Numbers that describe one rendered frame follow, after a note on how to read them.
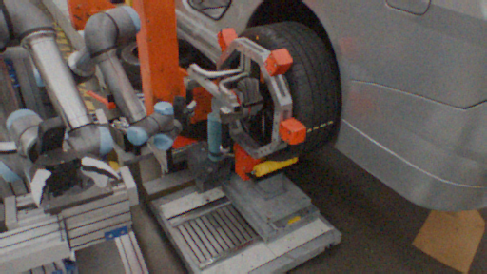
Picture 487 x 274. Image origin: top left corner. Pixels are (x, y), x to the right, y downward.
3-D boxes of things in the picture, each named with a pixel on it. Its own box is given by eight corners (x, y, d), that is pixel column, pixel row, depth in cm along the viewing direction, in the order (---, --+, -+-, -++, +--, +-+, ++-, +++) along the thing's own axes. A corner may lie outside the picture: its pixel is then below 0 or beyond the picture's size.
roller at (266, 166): (301, 162, 206) (301, 153, 203) (255, 180, 193) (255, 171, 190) (294, 156, 210) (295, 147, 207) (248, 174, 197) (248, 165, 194)
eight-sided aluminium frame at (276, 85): (284, 173, 183) (297, 66, 153) (273, 178, 180) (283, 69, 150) (226, 121, 220) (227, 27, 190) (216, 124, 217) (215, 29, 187)
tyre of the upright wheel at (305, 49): (259, 12, 209) (261, 124, 238) (220, 18, 198) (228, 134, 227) (350, 31, 158) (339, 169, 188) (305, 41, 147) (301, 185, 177)
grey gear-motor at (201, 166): (257, 181, 254) (261, 137, 235) (200, 204, 235) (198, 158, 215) (243, 166, 267) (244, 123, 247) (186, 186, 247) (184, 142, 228)
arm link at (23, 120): (43, 131, 100) (34, 102, 95) (59, 150, 93) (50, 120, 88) (9, 142, 95) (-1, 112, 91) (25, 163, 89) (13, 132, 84)
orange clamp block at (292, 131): (291, 130, 170) (304, 141, 164) (277, 135, 167) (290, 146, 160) (293, 117, 166) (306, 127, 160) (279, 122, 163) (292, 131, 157)
